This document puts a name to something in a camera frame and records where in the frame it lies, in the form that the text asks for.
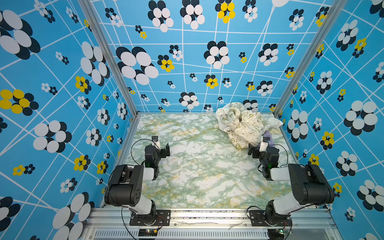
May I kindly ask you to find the purple cloth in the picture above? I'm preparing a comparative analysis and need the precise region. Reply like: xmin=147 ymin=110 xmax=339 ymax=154
xmin=262 ymin=131 xmax=275 ymax=146

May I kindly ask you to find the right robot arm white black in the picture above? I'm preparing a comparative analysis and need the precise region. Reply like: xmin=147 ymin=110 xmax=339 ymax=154
xmin=248 ymin=144 xmax=335 ymax=226

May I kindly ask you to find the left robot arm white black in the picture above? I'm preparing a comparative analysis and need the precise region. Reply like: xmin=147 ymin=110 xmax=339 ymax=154
xmin=105 ymin=143 xmax=171 ymax=226

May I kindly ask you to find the cream patterned cloth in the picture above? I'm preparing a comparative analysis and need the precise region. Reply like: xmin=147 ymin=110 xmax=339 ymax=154
xmin=216 ymin=102 xmax=283 ymax=150

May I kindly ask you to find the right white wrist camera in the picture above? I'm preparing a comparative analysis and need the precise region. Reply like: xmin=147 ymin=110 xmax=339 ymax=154
xmin=259 ymin=136 xmax=271 ymax=152

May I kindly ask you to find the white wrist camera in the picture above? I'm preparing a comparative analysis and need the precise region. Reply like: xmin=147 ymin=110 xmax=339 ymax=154
xmin=151 ymin=136 xmax=161 ymax=150
xmin=259 ymin=136 xmax=271 ymax=152

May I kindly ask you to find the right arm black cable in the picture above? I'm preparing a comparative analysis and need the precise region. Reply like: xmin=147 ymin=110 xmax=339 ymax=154
xmin=271 ymin=143 xmax=289 ymax=168

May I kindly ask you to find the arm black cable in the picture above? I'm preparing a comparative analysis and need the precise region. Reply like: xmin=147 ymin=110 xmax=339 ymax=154
xmin=130 ymin=138 xmax=154 ymax=166
xmin=271 ymin=143 xmax=289 ymax=168

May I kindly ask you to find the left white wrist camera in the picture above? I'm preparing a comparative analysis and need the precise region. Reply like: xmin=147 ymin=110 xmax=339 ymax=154
xmin=151 ymin=136 xmax=161 ymax=150

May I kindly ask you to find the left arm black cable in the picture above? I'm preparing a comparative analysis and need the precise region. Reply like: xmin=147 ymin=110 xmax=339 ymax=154
xmin=130 ymin=138 xmax=154 ymax=166

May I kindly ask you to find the left aluminium floor rail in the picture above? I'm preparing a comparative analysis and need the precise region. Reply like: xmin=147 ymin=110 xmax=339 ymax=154
xmin=99 ymin=113 xmax=142 ymax=208

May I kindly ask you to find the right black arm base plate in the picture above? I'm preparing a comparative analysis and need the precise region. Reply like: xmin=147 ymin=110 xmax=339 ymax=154
xmin=248 ymin=210 xmax=292 ymax=228

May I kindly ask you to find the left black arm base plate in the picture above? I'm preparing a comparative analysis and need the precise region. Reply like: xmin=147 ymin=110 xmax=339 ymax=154
xmin=129 ymin=210 xmax=171 ymax=227

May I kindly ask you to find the aluminium front rail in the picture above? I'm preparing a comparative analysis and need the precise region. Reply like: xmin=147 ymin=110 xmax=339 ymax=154
xmin=81 ymin=208 xmax=342 ymax=240

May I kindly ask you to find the left aluminium corner post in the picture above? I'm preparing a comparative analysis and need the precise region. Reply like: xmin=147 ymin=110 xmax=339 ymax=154
xmin=79 ymin=0 xmax=138 ymax=119

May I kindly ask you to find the aluminium corner post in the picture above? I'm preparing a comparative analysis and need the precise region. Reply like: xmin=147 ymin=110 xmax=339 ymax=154
xmin=79 ymin=0 xmax=138 ymax=119
xmin=273 ymin=0 xmax=348 ymax=118

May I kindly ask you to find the right aluminium corner post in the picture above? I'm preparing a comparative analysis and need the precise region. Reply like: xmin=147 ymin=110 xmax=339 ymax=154
xmin=273 ymin=0 xmax=348 ymax=118

